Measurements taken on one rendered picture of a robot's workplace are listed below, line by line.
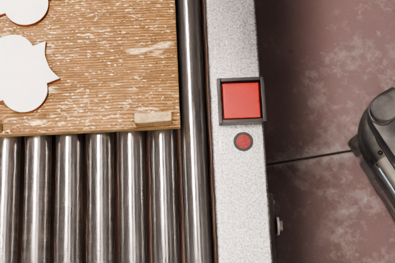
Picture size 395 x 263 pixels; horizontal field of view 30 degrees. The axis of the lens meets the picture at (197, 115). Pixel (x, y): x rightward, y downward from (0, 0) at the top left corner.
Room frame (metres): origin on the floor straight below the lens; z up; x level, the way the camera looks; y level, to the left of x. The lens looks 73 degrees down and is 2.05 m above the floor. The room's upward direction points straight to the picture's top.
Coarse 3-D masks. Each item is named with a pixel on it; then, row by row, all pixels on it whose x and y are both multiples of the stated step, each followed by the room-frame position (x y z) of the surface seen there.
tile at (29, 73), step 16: (0, 48) 0.45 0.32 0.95; (16, 48) 0.45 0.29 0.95; (32, 48) 0.45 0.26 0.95; (0, 64) 0.43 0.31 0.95; (16, 64) 0.43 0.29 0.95; (32, 64) 0.43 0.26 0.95; (0, 80) 0.40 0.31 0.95; (16, 80) 0.40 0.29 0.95; (32, 80) 0.40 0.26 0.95; (48, 80) 0.40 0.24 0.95; (0, 96) 0.37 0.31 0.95; (16, 96) 0.37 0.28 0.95; (32, 96) 0.37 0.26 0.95; (16, 112) 0.35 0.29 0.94
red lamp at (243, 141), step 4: (240, 136) 0.31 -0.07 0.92; (244, 136) 0.31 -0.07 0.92; (236, 140) 0.31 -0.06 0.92; (240, 140) 0.31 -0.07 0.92; (244, 140) 0.30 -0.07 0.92; (248, 140) 0.30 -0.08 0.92; (240, 144) 0.30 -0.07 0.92; (244, 144) 0.30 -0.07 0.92; (248, 144) 0.30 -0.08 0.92; (244, 148) 0.29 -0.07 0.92
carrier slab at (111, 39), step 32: (64, 0) 0.54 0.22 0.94; (96, 0) 0.54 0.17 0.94; (128, 0) 0.54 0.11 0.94; (160, 0) 0.54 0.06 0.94; (0, 32) 0.49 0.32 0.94; (32, 32) 0.48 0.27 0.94; (64, 32) 0.48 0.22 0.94; (96, 32) 0.48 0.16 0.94; (128, 32) 0.48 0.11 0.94; (160, 32) 0.48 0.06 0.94; (64, 64) 0.43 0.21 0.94; (96, 64) 0.43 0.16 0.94; (128, 64) 0.43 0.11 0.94; (160, 64) 0.43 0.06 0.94; (64, 96) 0.37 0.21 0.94; (96, 96) 0.37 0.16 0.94; (128, 96) 0.37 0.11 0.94; (160, 96) 0.37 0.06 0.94; (32, 128) 0.32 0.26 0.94; (64, 128) 0.32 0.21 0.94; (96, 128) 0.32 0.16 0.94; (128, 128) 0.32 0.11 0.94; (160, 128) 0.32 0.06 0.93
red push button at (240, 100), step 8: (224, 88) 0.39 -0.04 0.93; (232, 88) 0.39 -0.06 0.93; (240, 88) 0.39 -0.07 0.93; (248, 88) 0.39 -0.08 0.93; (256, 88) 0.39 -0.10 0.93; (224, 96) 0.37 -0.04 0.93; (232, 96) 0.37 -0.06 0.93; (240, 96) 0.37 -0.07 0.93; (248, 96) 0.37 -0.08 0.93; (256, 96) 0.37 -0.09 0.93; (224, 104) 0.36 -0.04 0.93; (232, 104) 0.36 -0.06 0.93; (240, 104) 0.36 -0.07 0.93; (248, 104) 0.36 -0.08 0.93; (256, 104) 0.36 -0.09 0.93; (224, 112) 0.35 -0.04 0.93; (232, 112) 0.35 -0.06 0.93; (240, 112) 0.35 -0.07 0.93; (248, 112) 0.35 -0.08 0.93; (256, 112) 0.35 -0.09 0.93
